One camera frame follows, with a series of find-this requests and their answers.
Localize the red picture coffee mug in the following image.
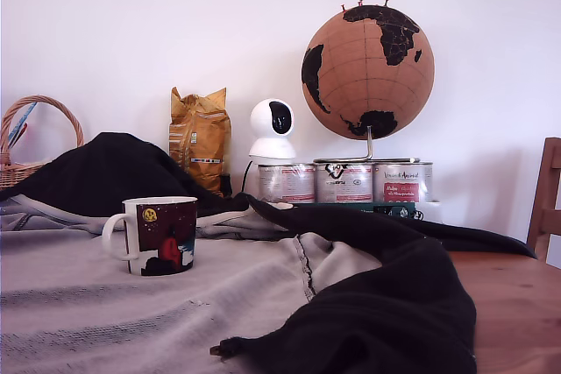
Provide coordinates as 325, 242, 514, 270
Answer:
101, 196, 199, 278

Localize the silver can with red label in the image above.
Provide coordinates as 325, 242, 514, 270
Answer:
257, 163, 316, 204

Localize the silver can with black logo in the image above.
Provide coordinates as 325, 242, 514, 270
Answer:
314, 162, 374, 204

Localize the yellow paper bag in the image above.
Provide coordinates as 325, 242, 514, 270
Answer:
168, 86, 232, 197

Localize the dark green flat box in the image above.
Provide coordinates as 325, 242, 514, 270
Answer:
292, 201, 417, 221

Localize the silver can with script label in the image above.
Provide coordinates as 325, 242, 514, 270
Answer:
372, 161, 435, 204

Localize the cork globe on metal stand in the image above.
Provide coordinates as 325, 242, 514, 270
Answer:
301, 2, 437, 165

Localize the black and grey sweatshirt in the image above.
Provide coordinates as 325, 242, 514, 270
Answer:
0, 131, 538, 374

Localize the blue printed strip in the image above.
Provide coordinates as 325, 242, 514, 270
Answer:
7, 102, 39, 148

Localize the wooden chair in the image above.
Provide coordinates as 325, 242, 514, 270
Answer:
525, 137, 561, 264

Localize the black security camera cable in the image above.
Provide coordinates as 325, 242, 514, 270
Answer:
240, 159, 255, 195

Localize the white dome security camera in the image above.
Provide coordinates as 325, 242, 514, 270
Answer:
248, 98, 297, 162

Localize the wicker basket with handle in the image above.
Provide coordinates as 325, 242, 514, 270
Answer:
0, 94, 85, 191

